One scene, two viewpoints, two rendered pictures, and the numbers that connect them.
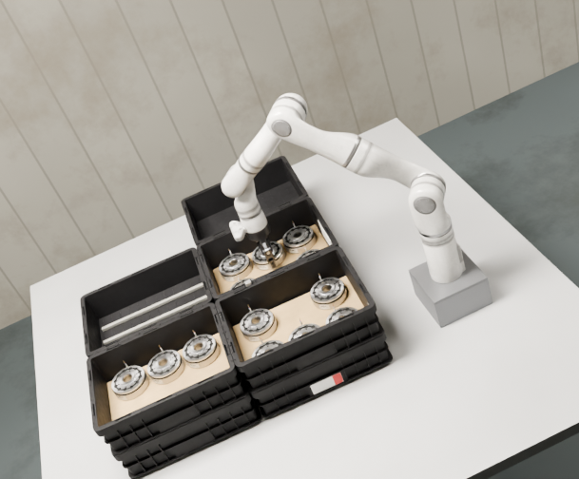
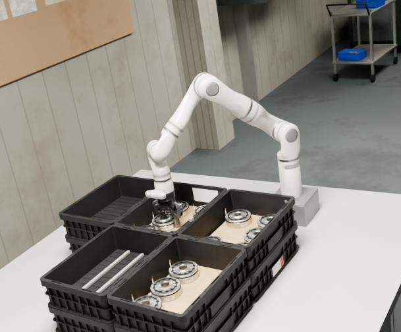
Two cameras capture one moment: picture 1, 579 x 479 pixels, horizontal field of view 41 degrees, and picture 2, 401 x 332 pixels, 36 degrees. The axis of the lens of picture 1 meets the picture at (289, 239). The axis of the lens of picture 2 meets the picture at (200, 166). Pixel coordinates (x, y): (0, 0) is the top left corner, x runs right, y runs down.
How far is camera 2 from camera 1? 181 cm
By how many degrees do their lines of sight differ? 46
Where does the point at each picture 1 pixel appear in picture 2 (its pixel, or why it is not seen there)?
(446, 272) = (299, 188)
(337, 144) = (243, 99)
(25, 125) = not seen: outside the picture
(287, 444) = (286, 304)
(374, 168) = (262, 114)
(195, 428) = (225, 313)
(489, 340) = (339, 221)
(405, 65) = (80, 172)
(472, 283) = (313, 192)
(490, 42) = (122, 156)
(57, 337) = not seen: outside the picture
